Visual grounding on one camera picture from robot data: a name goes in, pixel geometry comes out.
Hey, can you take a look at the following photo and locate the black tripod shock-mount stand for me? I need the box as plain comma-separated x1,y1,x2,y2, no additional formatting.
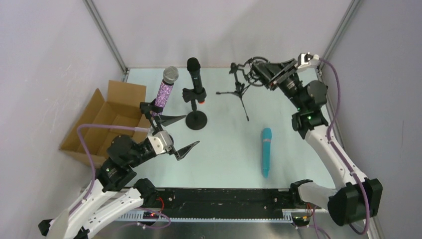
215,56,269,121

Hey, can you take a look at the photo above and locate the black round-base mic stand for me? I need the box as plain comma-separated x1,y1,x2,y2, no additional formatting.
139,100,163,132

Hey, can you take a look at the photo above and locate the brown cardboard box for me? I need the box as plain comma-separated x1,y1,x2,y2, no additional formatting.
59,80,150,168

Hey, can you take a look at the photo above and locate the purple glitter microphone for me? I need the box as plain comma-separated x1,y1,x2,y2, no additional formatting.
152,66,179,116

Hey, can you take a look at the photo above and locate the teal blue microphone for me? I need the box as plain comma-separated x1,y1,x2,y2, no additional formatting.
261,127,272,178

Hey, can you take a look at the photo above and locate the black orange-ring microphone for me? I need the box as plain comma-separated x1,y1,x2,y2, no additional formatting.
187,57,207,104

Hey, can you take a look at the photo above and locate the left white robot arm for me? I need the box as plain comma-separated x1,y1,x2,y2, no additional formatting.
38,113,198,239

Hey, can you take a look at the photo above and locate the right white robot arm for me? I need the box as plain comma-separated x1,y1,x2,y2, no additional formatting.
251,53,383,226

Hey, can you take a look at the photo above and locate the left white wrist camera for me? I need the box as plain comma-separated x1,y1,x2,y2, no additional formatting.
147,130,173,155

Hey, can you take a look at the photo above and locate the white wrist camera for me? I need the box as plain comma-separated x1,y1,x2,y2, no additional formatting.
295,52,320,71
147,130,173,155

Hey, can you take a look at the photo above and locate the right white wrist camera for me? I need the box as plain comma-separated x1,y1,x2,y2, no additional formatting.
295,52,320,71

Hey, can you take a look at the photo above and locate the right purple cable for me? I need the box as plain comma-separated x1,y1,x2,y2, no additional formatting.
318,58,372,236

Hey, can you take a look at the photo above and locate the purple cable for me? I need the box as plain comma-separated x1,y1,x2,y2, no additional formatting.
318,58,372,236
67,123,151,219

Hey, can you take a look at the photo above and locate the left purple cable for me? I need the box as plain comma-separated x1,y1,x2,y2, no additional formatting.
67,123,151,219

